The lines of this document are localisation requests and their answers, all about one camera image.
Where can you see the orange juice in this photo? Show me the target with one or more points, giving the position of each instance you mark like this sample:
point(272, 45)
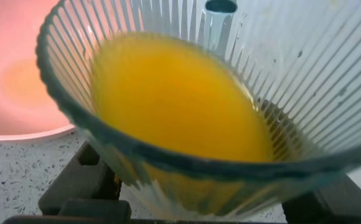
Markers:
point(174, 102)

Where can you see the pink plastic bowl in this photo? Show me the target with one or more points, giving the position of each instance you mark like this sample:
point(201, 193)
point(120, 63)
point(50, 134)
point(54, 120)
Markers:
point(18, 77)

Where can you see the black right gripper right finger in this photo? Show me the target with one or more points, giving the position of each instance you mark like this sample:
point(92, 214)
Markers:
point(333, 202)

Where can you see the ribbed clear teal cup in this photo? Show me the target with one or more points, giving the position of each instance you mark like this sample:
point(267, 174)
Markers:
point(308, 62)

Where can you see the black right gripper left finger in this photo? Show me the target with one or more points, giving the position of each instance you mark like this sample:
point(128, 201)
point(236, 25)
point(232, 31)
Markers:
point(81, 183)

